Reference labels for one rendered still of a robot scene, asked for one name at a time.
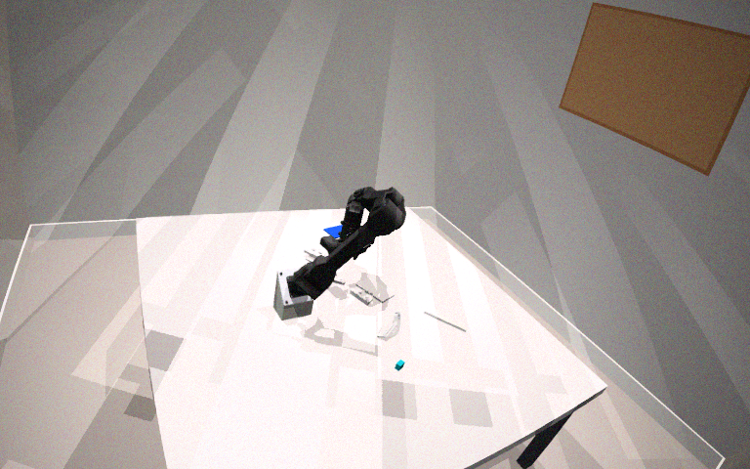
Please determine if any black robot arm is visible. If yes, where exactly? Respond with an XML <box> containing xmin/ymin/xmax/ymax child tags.
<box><xmin>286</xmin><ymin>187</ymin><xmax>406</xmax><ymax>300</ymax></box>

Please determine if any blue flat square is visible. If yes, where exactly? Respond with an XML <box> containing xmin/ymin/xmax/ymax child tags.
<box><xmin>323</xmin><ymin>225</ymin><xmax>342</xmax><ymax>238</ymax></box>

